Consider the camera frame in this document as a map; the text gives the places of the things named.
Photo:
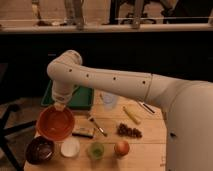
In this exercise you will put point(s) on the green plastic tray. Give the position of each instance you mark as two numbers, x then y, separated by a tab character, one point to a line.
82	98

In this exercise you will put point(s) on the small brush wooden handle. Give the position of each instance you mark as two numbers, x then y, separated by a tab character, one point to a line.
93	121

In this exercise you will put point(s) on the dark maroon bowl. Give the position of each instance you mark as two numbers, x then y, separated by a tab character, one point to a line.
39	150

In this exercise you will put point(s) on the metal spoon black handle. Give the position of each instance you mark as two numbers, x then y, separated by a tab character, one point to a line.
146	107

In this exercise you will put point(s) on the red yellow apple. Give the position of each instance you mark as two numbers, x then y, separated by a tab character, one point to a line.
121	148

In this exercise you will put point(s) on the orange bowl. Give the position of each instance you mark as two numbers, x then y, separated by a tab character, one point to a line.
55	125

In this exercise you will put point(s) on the white small bowl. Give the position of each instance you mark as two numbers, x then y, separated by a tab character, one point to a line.
70	147

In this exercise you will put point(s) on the dark grape bunch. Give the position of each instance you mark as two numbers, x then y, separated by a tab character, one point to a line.
125	130

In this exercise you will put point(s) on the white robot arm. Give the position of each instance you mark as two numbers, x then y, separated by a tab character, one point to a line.
187	104

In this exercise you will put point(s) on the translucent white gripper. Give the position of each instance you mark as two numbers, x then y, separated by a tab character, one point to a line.
61	96

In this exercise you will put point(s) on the green small cup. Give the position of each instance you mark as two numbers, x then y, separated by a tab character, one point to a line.
95	150

